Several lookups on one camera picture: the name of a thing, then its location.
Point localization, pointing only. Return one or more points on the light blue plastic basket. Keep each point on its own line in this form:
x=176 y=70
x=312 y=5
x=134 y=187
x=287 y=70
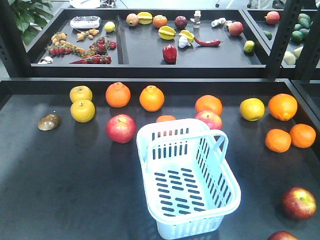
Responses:
x=188 y=184

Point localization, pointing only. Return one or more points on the small orange centre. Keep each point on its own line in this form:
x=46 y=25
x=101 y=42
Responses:
x=165 y=118

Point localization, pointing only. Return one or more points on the small orange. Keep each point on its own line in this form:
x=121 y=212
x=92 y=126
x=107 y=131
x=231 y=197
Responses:
x=278 y=140
x=165 y=118
x=302 y=135

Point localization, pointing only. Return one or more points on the orange with knob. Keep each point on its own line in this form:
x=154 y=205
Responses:
x=151 y=98

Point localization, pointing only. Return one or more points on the red apple left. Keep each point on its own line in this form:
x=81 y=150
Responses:
x=121 y=128

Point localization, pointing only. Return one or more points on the orange rear left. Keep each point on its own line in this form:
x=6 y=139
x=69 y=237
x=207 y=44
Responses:
x=117 y=95

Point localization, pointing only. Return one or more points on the orange behind centre apple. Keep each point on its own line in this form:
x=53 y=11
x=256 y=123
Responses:
x=209 y=102

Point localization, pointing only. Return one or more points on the red apple centre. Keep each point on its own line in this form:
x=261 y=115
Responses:
x=213 y=120

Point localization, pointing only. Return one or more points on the red bell pepper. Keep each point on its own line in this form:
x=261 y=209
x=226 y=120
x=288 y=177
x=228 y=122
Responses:
x=169 y=53

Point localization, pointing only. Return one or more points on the yellow apple front left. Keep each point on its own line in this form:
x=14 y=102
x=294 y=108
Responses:
x=83 y=110

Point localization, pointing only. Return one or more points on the yellow apple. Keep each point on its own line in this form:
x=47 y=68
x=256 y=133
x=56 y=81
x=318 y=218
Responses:
x=80 y=92
x=252 y=109
x=83 y=110

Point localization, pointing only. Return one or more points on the white garlic bulb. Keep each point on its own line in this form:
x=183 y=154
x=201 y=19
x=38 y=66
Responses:
x=183 y=42

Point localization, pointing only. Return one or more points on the yellow apple rear left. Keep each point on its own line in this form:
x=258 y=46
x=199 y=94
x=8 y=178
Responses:
x=80 y=92

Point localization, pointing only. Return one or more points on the yellow starfruit left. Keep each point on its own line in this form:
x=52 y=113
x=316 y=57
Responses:
x=166 y=33

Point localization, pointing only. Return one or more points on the yellow starfruit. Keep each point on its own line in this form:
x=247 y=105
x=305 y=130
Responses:
x=185 y=33
x=166 y=33
x=145 y=18

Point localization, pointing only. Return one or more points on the yellow starfruit right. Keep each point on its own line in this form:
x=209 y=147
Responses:
x=185 y=33

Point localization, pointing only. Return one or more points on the yellow apple right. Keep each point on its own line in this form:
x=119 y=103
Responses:
x=252 y=109

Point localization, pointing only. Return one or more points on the cherry tomato vine red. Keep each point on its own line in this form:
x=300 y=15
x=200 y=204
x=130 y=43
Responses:
x=98 y=52

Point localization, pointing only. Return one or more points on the red chili pepper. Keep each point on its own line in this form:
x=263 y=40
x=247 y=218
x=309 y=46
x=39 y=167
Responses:
x=209 y=43

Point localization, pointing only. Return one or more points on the persimmon orange fruit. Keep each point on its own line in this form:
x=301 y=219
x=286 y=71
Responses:
x=159 y=21

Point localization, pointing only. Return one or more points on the dark purple fruit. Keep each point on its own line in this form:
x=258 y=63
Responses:
x=180 y=22

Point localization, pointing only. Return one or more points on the front left black tray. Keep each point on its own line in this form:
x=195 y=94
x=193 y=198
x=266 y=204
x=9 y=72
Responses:
x=74 y=183

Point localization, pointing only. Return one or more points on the black tray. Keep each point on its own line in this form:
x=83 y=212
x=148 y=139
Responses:
x=139 y=49
x=268 y=32
x=74 y=183

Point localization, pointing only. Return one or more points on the yellow starfruit rear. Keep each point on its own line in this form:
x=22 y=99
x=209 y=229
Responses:
x=145 y=18

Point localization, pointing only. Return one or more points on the mango reddish fruit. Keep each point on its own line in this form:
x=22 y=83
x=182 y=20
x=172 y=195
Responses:
x=132 y=19

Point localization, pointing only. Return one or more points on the small yellow lemon rear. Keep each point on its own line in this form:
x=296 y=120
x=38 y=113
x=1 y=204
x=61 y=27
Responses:
x=109 y=26

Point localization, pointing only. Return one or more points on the brown mushroom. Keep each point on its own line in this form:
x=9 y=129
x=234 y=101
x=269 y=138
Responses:
x=49 y=122

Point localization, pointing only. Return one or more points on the rear left black tray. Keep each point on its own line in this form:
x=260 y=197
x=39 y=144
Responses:
x=139 y=49

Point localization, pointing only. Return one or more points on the small green yellow fruit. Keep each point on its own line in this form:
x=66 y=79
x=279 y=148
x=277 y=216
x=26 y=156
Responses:
x=249 y=46

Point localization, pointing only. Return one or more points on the red apple rear tray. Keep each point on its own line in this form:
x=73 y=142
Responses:
x=235 y=28

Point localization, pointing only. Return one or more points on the small orange front left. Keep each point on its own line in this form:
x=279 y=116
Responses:
x=278 y=140

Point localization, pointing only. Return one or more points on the large orange right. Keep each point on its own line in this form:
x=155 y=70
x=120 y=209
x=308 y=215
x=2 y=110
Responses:
x=283 y=106

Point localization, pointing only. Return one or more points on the white electronic scale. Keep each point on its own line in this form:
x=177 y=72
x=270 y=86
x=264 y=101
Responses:
x=85 y=22

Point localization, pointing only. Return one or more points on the orange cherry tomato vine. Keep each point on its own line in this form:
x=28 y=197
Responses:
x=61 y=46

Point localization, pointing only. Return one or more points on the pale pear with stem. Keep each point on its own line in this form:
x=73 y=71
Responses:
x=289 y=58

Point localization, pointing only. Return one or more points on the small orange front right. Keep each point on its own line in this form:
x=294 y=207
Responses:
x=302 y=135

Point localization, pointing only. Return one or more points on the rear right black tray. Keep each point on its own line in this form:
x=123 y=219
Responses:
x=268 y=32

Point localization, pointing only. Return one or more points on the red pomegranate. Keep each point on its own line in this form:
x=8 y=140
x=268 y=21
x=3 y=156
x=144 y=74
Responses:
x=272 y=17

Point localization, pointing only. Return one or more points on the dark red apple right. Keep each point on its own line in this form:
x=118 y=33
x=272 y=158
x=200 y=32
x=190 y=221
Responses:
x=299 y=203

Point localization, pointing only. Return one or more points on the green potted plant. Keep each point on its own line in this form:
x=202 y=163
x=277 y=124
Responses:
x=31 y=16

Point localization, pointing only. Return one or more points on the red apple front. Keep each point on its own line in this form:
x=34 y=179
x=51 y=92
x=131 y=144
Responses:
x=282 y=235

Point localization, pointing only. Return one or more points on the black rack post right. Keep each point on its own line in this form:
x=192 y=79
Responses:
x=288 y=19

